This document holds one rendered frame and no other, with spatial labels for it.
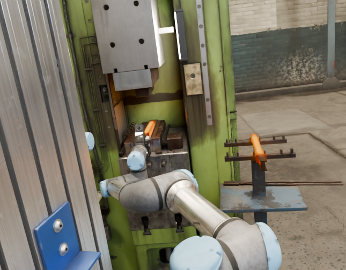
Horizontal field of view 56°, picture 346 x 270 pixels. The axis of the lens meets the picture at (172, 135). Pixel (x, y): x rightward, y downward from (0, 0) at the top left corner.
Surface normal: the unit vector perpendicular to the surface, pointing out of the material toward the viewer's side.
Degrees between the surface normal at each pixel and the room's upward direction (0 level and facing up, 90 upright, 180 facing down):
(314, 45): 90
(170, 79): 90
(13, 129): 90
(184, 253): 7
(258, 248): 46
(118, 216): 90
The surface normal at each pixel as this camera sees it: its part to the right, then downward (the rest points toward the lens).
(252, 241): 0.07, -0.77
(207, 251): -0.23, -0.92
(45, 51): 0.96, -0.04
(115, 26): -0.04, 0.28
